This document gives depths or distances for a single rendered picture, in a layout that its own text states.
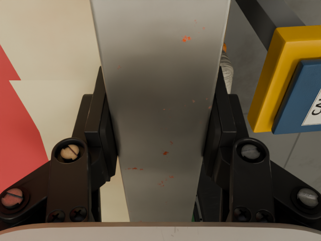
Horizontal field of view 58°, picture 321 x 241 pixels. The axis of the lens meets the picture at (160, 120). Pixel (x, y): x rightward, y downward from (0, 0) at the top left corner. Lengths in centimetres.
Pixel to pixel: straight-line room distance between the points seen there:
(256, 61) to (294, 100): 127
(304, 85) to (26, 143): 25
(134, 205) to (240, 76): 148
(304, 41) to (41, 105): 23
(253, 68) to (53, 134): 148
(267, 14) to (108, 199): 32
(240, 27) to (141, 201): 132
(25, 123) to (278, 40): 23
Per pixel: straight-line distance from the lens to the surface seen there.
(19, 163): 21
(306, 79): 31
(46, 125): 17
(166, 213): 17
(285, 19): 44
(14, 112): 17
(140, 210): 17
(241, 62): 156
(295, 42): 30
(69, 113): 16
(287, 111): 34
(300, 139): 225
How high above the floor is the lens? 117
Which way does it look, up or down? 43 degrees down
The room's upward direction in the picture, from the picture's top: 172 degrees clockwise
